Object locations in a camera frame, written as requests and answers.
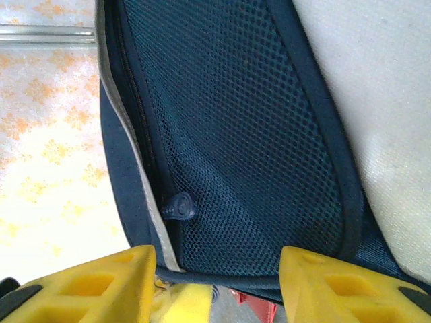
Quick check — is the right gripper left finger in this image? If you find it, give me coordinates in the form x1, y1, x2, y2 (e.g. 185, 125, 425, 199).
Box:
0, 244, 158, 323

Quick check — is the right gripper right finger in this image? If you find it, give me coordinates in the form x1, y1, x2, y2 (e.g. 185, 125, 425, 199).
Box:
279, 245, 431, 323

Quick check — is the red snap wallet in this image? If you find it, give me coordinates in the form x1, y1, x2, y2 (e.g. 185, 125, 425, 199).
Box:
234, 289, 281, 323

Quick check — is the navy blue backpack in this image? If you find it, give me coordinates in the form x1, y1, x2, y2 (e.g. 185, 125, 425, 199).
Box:
95, 0, 431, 303

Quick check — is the left aluminium corner post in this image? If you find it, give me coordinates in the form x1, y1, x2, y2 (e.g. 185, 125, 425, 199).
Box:
0, 23, 96, 45

